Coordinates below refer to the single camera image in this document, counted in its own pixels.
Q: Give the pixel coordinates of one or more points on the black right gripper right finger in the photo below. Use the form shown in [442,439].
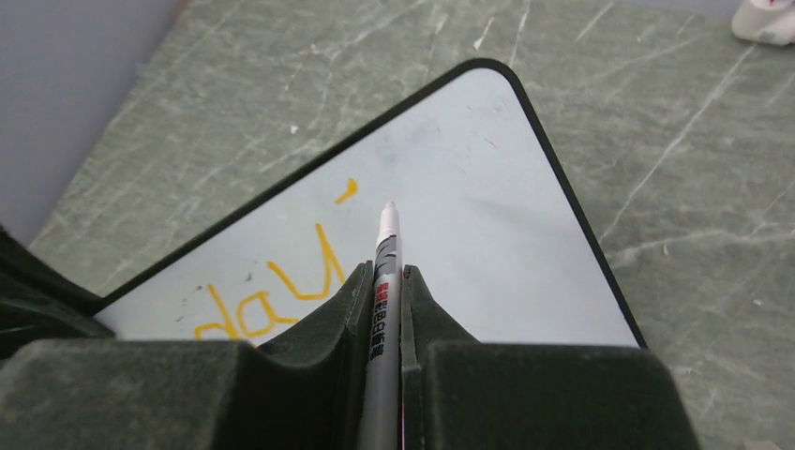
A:
[460,393]

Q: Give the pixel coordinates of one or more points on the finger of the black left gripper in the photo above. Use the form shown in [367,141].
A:
[39,303]

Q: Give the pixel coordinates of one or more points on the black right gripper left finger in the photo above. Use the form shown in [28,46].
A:
[301,390]

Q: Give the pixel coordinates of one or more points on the white whiteboard marker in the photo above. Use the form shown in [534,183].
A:
[380,421]

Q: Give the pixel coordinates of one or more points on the white whiteboard black frame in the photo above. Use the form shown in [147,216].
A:
[485,210]

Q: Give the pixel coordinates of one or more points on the white pvc pipe frame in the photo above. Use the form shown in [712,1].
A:
[765,21]

